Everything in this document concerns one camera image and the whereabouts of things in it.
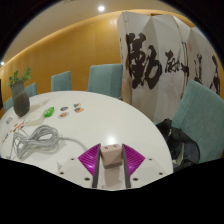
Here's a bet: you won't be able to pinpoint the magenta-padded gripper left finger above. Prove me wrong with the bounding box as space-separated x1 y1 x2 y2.
57 143 102 189

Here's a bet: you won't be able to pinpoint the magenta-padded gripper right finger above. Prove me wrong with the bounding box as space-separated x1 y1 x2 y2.
121 143 168 190

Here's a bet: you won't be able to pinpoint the small pinkish block charger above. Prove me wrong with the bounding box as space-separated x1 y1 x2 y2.
100 143 124 169

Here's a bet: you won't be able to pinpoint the black bag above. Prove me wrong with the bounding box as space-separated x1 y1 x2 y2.
155 118 201 168

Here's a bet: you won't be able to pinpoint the small green object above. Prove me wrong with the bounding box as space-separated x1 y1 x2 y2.
43 106 55 118

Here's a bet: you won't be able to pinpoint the small white socket block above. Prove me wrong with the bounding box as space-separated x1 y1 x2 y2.
24 111 48 127

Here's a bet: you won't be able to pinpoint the teal upholstered chair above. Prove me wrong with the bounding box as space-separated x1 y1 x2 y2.
50 70 73 93
171 79 224 164
24 82 38 98
87 63 124 99
3 96 14 113

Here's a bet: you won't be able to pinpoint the potted plant in dark vase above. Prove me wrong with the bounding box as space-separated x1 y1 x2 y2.
7 67 33 118

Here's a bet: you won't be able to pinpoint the white folding screen with calligraphy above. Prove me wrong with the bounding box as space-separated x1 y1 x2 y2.
116 10 224 123

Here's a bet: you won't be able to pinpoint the recessed ceiling lights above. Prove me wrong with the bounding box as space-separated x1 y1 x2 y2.
0 4 106 66

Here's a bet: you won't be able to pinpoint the grey coiled power cable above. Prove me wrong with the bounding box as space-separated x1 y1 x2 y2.
11 124 88 160

